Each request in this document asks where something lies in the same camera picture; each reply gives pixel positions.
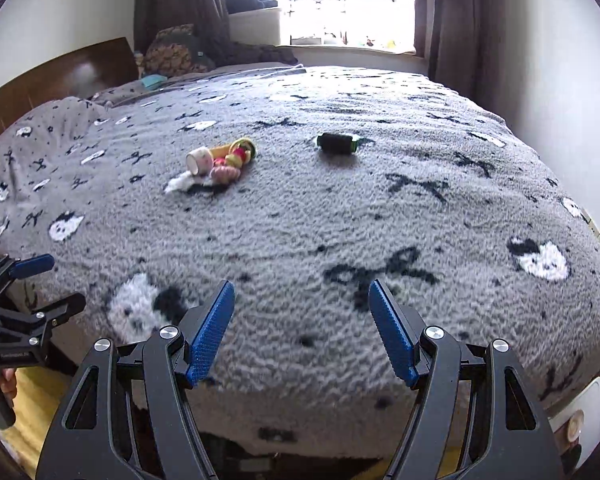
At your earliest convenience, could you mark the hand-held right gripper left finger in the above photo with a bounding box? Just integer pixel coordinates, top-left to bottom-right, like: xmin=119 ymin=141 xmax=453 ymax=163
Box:
xmin=35 ymin=280 xmax=236 ymax=480

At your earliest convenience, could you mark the dark grey blanket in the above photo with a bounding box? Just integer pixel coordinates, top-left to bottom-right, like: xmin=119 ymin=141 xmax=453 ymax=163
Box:
xmin=215 ymin=40 xmax=301 ymax=67

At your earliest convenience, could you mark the wall socket strip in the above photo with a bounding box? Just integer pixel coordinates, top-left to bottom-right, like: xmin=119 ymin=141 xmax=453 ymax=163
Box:
xmin=580 ymin=207 xmax=600 ymax=256

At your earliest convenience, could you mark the white plastic appliance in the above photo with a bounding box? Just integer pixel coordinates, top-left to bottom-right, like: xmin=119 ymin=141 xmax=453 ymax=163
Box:
xmin=550 ymin=375 xmax=600 ymax=466

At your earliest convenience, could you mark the small white jar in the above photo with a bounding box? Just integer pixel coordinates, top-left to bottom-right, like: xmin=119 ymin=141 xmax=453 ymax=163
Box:
xmin=186 ymin=146 xmax=213 ymax=176

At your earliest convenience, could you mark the black cylindrical container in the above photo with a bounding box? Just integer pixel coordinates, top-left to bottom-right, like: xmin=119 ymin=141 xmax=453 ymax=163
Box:
xmin=316 ymin=132 xmax=358 ymax=153

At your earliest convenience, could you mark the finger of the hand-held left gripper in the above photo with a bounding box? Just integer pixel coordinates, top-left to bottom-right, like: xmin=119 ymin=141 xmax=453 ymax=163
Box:
xmin=0 ymin=254 xmax=56 ymax=288
xmin=10 ymin=294 xmax=87 ymax=346

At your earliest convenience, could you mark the grey patterned pillow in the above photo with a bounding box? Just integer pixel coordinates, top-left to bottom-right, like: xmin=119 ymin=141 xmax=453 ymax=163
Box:
xmin=92 ymin=85 xmax=146 ymax=107

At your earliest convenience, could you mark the pink plush toy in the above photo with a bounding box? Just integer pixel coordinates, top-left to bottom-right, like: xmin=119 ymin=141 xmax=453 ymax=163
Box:
xmin=210 ymin=140 xmax=258 ymax=183

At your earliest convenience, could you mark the white storage box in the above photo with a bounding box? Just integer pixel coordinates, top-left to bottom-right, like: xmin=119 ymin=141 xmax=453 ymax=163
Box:
xmin=228 ymin=7 xmax=283 ymax=47

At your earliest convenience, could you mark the brown patterned cushion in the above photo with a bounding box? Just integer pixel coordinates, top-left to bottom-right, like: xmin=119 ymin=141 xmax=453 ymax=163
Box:
xmin=144 ymin=24 xmax=203 ymax=77

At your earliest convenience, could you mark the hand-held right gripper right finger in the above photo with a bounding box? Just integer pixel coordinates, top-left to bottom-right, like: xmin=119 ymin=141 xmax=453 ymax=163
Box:
xmin=369 ymin=280 xmax=566 ymax=480

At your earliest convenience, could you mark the yellow floor mat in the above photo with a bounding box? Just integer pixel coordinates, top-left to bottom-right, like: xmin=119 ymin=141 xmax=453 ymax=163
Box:
xmin=2 ymin=367 xmax=73 ymax=466

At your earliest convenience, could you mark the brown wooden headboard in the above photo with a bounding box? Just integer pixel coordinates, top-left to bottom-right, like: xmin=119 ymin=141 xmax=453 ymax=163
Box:
xmin=0 ymin=37 xmax=141 ymax=161

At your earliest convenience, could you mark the brown curtain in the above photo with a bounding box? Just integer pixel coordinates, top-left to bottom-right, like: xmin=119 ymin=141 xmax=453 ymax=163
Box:
xmin=412 ymin=0 xmax=503 ymax=96
xmin=134 ymin=0 xmax=231 ymax=56

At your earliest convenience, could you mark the grey printed blanket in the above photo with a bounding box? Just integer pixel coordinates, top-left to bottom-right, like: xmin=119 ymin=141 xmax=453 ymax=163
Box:
xmin=0 ymin=65 xmax=600 ymax=461

